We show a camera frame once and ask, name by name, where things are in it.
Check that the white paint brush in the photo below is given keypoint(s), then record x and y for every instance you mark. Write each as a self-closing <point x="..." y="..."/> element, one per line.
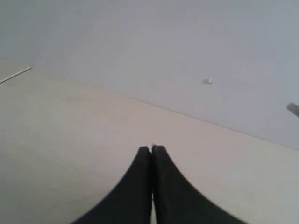
<point x="293" y="108"/>

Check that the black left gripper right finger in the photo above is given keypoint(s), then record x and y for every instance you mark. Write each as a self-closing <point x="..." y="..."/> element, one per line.
<point x="177" y="201"/>

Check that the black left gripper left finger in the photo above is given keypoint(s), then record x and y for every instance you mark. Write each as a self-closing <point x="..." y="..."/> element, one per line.
<point x="130" y="201"/>

